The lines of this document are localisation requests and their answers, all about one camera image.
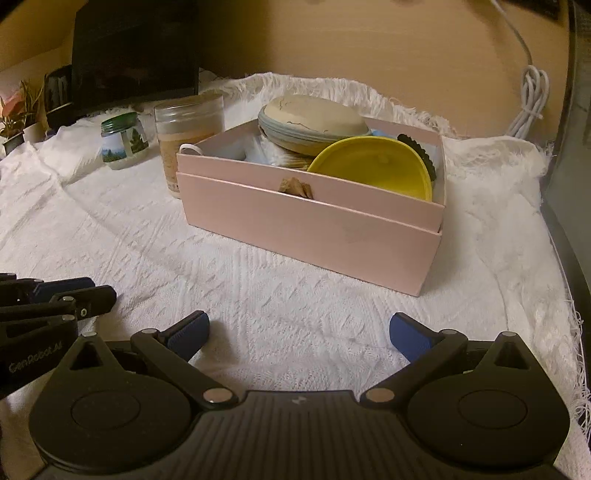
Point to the potted plant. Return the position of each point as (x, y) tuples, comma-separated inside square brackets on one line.
[(18, 115)]

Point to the frosted jar with cream contents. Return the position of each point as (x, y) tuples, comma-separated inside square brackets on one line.
[(184, 134)]

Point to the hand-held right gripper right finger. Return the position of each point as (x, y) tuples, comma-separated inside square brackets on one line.
[(408, 334)]

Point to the brown crumpled paper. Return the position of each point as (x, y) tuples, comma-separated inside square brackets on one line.
[(295, 187)]

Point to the black monitor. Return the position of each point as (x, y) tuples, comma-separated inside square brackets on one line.
[(134, 50)]

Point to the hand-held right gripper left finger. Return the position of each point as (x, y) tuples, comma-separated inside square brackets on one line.
[(189, 334)]

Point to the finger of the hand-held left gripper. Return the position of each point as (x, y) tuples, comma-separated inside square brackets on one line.
[(64, 286), (92, 300)]

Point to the white cup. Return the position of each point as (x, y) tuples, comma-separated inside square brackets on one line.
[(189, 148)]

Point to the black scalloped object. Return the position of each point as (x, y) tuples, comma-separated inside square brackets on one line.
[(422, 152)]

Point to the small blue object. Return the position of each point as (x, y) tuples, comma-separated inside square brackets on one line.
[(378, 133)]

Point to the green-lidded glass jar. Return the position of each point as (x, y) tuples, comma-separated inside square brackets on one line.
[(124, 143)]

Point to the black desk organizer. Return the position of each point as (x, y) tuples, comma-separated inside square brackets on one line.
[(57, 90)]

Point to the white fluffy cloth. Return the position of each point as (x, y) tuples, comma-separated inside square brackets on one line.
[(263, 150)]

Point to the white fringed blanket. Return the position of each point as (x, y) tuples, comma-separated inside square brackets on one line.
[(258, 295)]

